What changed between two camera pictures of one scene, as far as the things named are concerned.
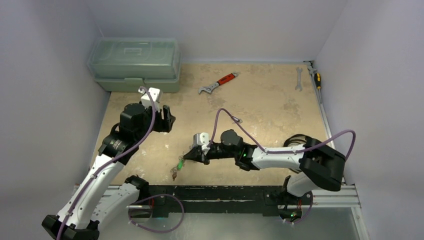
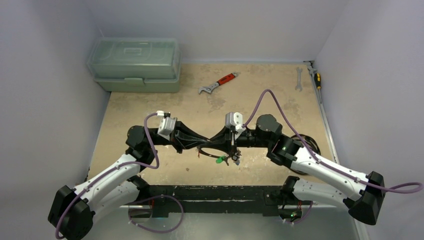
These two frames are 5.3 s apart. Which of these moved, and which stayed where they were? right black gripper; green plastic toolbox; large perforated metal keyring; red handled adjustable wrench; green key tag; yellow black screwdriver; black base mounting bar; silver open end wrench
Moved: large perforated metal keyring; right black gripper; green key tag
Stayed: black base mounting bar; silver open end wrench; green plastic toolbox; yellow black screwdriver; red handled adjustable wrench
